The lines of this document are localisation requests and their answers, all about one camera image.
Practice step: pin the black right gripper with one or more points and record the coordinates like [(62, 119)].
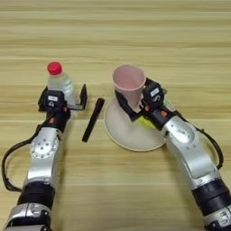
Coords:
[(156, 115)]

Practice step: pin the right gripper labelled black box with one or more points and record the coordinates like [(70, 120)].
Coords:
[(153, 93)]

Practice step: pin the left gripper labelled black box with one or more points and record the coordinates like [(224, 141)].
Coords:
[(52, 100)]

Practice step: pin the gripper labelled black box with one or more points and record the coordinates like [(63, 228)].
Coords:
[(153, 93), (52, 100)]

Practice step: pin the pink plastic cup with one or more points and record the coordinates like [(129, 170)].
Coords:
[(129, 82)]

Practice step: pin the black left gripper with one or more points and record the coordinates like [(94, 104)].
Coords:
[(57, 118)]

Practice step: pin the cream round plate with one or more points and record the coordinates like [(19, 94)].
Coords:
[(129, 135)]

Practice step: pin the clear red-capped water bottle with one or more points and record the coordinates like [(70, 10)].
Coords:
[(61, 81)]

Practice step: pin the black marker pen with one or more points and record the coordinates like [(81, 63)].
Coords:
[(92, 121)]

